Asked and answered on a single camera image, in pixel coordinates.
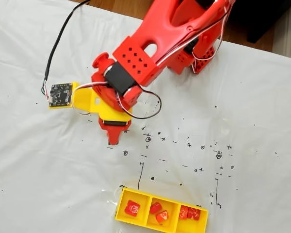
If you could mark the white wall baseboard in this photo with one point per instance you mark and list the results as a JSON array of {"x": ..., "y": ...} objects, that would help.
[{"x": 288, "y": 31}]

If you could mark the camera board on yellow mount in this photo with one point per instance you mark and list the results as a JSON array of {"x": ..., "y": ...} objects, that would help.
[{"x": 60, "y": 95}]

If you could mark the red-orange Starburst candy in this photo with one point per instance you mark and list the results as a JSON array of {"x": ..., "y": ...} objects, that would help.
[
  {"x": 194, "y": 214},
  {"x": 162, "y": 216},
  {"x": 132, "y": 208},
  {"x": 183, "y": 212},
  {"x": 155, "y": 208}
]

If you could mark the yellow three-compartment box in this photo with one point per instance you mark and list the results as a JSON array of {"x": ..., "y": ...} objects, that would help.
[{"x": 135, "y": 221}]

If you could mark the white plastic table cover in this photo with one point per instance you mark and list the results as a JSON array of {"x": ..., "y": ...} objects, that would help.
[{"x": 38, "y": 157}]

